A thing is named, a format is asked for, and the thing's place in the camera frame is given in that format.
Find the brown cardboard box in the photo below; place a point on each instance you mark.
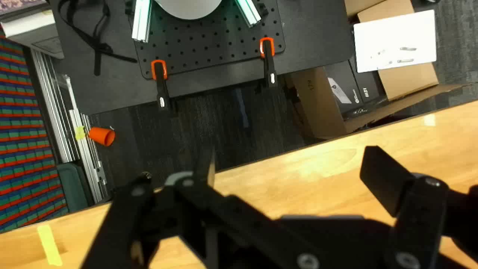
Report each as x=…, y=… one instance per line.
x=407, y=82

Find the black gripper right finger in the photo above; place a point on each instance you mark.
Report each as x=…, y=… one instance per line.
x=418, y=214

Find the yellow tape strip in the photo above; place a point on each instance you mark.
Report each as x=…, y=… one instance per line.
x=49, y=244

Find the orange black bar clamp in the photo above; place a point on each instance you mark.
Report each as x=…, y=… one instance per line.
x=159, y=82
x=269, y=60

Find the white paper sheet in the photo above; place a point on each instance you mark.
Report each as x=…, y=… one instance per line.
x=395, y=42

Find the aluminium extrusion bar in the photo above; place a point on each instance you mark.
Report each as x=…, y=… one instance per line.
x=248, y=11
x=142, y=20

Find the long aluminium rail frame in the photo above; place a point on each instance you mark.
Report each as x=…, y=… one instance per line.
x=64, y=124

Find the white flat board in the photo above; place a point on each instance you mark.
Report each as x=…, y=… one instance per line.
x=27, y=23

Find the dark green box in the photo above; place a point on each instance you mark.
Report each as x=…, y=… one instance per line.
x=74, y=187

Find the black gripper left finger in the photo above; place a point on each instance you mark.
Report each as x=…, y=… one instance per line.
x=198, y=218

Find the black perforated breadboard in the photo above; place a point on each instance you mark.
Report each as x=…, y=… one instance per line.
x=209, y=42

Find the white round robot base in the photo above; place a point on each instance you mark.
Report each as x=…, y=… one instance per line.
x=188, y=8

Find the black box with white label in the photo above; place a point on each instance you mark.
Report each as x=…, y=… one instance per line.
x=348, y=87

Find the orange plastic cup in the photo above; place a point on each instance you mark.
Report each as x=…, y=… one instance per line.
x=101, y=136

